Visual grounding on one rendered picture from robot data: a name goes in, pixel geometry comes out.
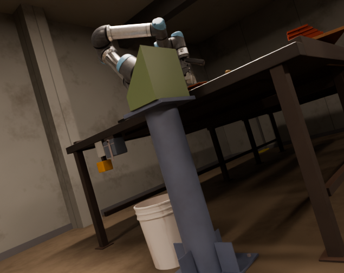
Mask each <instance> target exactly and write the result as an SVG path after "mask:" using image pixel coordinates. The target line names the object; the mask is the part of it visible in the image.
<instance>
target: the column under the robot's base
mask: <svg viewBox="0 0 344 273"><path fill-rule="evenodd" d="M195 99H196V98H195V96H180V97H166V98H160V99H158V100H156V101H153V102H151V103H149V104H147V105H145V106H143V107H141V108H138V109H136V110H134V111H132V112H130V113H128V114H126V115H124V119H130V118H138V117H142V116H145V118H146V121H147V125H148V129H149V131H150V135H151V138H152V141H153V145H154V149H155V152H156V155H157V158H158V162H159V166H160V169H161V172H162V175H163V179H164V182H165V186H166V189H167V193H168V196H169V199H170V203H171V206H172V210H173V213H174V217H175V219H176V223H177V227H178V230H179V233H180V237H181V241H182V243H173V245H174V248H175V251H176V254H177V258H178V262H179V266H180V269H179V270H177V271H176V272H175V273H245V272H246V270H247V269H248V268H249V266H250V265H251V264H252V263H253V262H254V260H255V259H256V258H257V257H258V256H259V254H258V253H235V252H234V249H233V246H232V242H222V238H221V236H220V232H219V229H217V230H215V231H214V228H213V225H212V221H211V218H210V215H209V211H208V209H207V205H206V201H205V198H204V195H203V191H202V187H201V185H200V181H199V178H198V174H197V171H196V168H195V165H194V162H193V158H192V154H191V151H190V148H189V144H188V142H187V138H186V135H185V131H184V128H183V124H182V121H181V118H180V115H179V111H178V106H180V105H183V104H185V103H188V102H190V101H192V100H195Z"/></svg>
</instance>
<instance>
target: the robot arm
mask: <svg viewBox="0 0 344 273"><path fill-rule="evenodd" d="M150 36H155V38H156V42H154V46H155V47H162V48H171V49H176V51H177V55H178V58H179V62H180V65H181V68H182V71H183V74H184V76H185V77H184V78H185V80H187V83H191V84H193V83H194V84H196V83H197V82H196V78H195V76H194V73H193V69H192V64H198V65H201V66H202V65H203V66H204V64H205V61H204V60H202V59H195V58H189V52H188V49H187V46H186V43H185V39H184V36H183V33H182V32H181V31H177V32H174V33H173V34H172V35H171V38H168V35H167V30H166V24H165V21H164V19H162V18H155V19H154V20H153V21H152V23H144V24H132V25H120V26H113V27H111V26H110V25H103V26H101V27H99V28H97V29H96V30H95V31H94V32H93V34H92V38H91V41H92V45H93V47H94V49H95V51H96V53H97V55H98V58H99V60H100V61H101V63H103V64H105V65H110V66H111V67H112V69H113V70H114V71H115V72H116V73H117V74H118V75H119V76H120V77H121V78H122V82H123V84H124V86H125V87H126V88H127V89H129V84H130V81H131V78H132V74H133V70H134V66H135V62H136V59H137V58H136V57H135V56H133V55H130V54H126V55H124V56H122V57H120V56H119V53H118V51H117V50H116V49H115V48H114V47H113V45H112V43H111V41H112V40H116V39H123V38H136V37H150Z"/></svg>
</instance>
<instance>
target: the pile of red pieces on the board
mask: <svg viewBox="0 0 344 273"><path fill-rule="evenodd" d="M321 34H324V33H323V31H322V32H320V30H319V31H318V29H315V28H313V26H312V27H310V26H308V24H305V25H303V26H301V27H298V28H295V29H293V30H290V31H287V38H288V40H291V39H293V38H295V37H297V36H300V35H301V36H305V37H309V38H313V37H315V36H318V35H321Z"/></svg>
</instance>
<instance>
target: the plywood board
mask: <svg viewBox="0 0 344 273"><path fill-rule="evenodd" d="M343 33H344V26H342V27H339V28H337V29H334V30H331V31H329V32H326V33H324V34H321V35H318V36H315V37H313V39H316V40H319V41H323V42H327V43H331V44H335V43H336V42H337V40H338V39H339V38H340V37H341V35H342V34H343Z"/></svg>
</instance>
